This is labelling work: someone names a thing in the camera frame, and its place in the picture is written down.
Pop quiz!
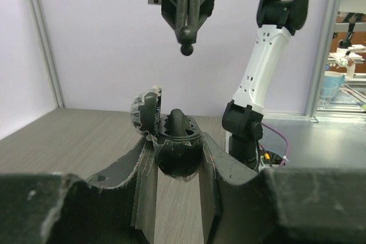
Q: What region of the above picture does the light blue cup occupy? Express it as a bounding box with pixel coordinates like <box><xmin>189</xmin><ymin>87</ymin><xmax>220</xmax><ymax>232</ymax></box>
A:
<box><xmin>320</xmin><ymin>71</ymin><xmax>345</xmax><ymax>101</ymax></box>

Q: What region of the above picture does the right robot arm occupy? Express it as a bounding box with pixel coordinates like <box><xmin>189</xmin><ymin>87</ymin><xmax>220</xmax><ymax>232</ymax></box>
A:
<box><xmin>148</xmin><ymin>0</ymin><xmax>309</xmax><ymax>170</ymax></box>

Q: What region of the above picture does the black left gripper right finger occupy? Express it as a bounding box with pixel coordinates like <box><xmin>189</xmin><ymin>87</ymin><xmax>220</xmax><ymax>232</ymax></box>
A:
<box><xmin>199</xmin><ymin>134</ymin><xmax>365</xmax><ymax>243</ymax></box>

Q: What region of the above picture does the clear drinking glass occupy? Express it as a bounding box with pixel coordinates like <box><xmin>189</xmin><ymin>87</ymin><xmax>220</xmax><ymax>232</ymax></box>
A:
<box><xmin>317</xmin><ymin>81</ymin><xmax>339</xmax><ymax>109</ymax></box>

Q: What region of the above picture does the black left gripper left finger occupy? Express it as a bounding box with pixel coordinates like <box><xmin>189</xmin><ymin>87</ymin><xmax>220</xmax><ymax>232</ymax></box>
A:
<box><xmin>1</xmin><ymin>138</ymin><xmax>157</xmax><ymax>243</ymax></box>

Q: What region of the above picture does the black plastic-wrapped earbud case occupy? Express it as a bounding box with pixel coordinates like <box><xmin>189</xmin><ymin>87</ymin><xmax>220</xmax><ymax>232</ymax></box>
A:
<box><xmin>130</xmin><ymin>86</ymin><xmax>203</xmax><ymax>182</ymax></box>

